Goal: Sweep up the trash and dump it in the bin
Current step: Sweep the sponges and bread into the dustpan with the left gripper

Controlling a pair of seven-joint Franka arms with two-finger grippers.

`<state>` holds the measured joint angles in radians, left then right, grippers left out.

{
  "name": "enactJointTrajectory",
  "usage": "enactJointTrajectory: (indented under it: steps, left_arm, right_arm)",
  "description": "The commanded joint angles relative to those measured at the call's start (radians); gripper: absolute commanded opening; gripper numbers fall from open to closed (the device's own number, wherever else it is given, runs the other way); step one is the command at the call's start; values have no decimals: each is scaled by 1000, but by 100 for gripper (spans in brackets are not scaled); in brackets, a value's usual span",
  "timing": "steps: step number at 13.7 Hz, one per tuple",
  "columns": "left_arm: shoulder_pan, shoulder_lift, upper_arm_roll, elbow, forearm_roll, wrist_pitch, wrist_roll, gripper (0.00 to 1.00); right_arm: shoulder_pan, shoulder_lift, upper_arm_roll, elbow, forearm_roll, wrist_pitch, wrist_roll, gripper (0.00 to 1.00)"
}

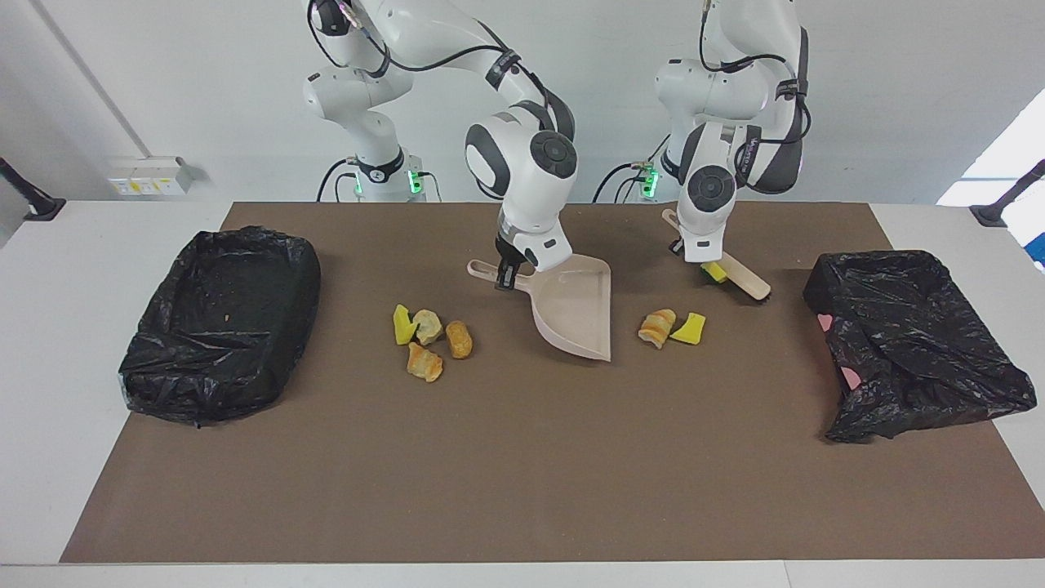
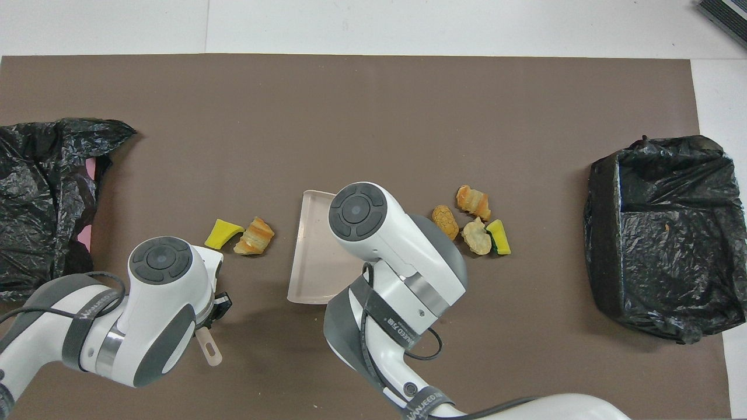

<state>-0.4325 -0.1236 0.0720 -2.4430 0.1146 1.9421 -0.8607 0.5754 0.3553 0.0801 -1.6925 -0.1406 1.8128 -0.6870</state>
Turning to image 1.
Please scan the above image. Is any beige hand brush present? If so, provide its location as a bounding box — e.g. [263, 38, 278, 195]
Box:
[661, 208, 773, 305]

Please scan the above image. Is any beige plastic dustpan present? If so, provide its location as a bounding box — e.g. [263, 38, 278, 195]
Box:
[467, 253, 613, 363]

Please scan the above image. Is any striped croissant bread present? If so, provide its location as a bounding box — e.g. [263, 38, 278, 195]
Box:
[638, 309, 678, 350]

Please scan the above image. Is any golden croissant bread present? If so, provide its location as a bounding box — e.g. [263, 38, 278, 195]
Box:
[407, 341, 444, 383]

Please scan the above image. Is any pink plastic bin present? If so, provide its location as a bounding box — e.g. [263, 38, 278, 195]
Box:
[816, 313, 863, 391]

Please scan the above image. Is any crumpled black trash bag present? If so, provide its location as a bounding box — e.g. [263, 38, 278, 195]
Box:
[803, 250, 1038, 444]

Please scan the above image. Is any bin lined with black bag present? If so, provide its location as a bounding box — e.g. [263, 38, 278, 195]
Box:
[118, 226, 322, 427]

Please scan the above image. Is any brown table mat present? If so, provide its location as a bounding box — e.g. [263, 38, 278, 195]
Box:
[60, 202, 1045, 564]

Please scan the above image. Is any black left base cable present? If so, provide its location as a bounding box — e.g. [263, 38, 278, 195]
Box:
[594, 131, 678, 205]

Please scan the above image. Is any black base cable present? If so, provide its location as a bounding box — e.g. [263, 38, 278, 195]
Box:
[317, 158, 360, 203]
[594, 131, 678, 205]

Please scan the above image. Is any left arm cable with straps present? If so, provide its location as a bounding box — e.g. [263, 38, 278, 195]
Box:
[698, 0, 813, 180]

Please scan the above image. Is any arm cable with straps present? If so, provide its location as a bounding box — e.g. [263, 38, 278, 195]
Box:
[307, 0, 576, 140]
[698, 0, 813, 180]

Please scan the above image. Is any right arm cable with straps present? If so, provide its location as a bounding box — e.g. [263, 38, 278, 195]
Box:
[307, 0, 576, 140]

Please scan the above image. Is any black right base cable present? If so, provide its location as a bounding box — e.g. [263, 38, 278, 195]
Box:
[317, 158, 360, 203]

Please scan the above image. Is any black camera stand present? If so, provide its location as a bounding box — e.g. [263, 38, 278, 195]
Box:
[0, 157, 66, 221]
[970, 159, 1045, 228]

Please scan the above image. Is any white wall socket box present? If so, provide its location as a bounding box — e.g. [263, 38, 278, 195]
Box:
[106, 157, 197, 197]

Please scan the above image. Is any grey wall conduit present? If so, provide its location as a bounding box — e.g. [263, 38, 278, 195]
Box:
[31, 0, 156, 162]

